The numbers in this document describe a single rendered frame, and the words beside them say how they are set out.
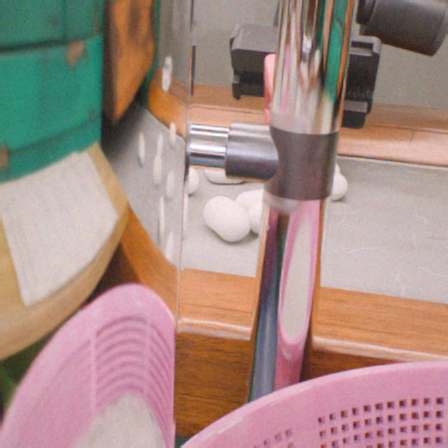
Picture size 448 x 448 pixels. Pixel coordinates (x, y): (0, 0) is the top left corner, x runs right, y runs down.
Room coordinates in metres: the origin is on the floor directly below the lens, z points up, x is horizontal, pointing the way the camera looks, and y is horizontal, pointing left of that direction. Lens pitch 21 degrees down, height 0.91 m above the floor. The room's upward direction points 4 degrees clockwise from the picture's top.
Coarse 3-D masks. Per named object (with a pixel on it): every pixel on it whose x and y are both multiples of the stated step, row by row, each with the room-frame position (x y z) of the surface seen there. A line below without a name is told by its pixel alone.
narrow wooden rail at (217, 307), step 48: (192, 288) 0.31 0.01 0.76; (240, 288) 0.31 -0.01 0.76; (336, 288) 0.32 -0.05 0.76; (192, 336) 0.27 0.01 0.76; (240, 336) 0.27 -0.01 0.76; (336, 336) 0.27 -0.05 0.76; (384, 336) 0.28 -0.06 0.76; (432, 336) 0.28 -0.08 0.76; (192, 384) 0.27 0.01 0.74; (240, 384) 0.27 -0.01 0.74; (192, 432) 0.27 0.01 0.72
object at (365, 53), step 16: (352, 48) 0.55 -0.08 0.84; (368, 48) 0.55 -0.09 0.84; (352, 64) 0.56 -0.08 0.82; (368, 64) 0.55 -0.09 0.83; (240, 80) 0.58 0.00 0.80; (256, 80) 0.58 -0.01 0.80; (352, 80) 0.57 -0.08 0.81; (368, 80) 0.56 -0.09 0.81; (240, 96) 0.59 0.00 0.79; (256, 96) 0.58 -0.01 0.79; (368, 112) 0.57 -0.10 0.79
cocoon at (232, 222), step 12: (216, 204) 0.43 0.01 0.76; (228, 204) 0.43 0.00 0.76; (204, 216) 0.43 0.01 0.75; (216, 216) 0.42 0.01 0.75; (228, 216) 0.42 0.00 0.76; (240, 216) 0.42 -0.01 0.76; (216, 228) 0.42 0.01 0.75; (228, 228) 0.41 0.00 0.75; (240, 228) 0.41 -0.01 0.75; (228, 240) 0.42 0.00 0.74
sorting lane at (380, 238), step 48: (240, 192) 0.51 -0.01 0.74; (384, 192) 0.54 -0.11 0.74; (432, 192) 0.54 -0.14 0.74; (192, 240) 0.42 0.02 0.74; (240, 240) 0.43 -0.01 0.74; (336, 240) 0.44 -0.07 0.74; (384, 240) 0.44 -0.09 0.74; (432, 240) 0.45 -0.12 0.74; (384, 288) 0.37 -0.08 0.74; (432, 288) 0.38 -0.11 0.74
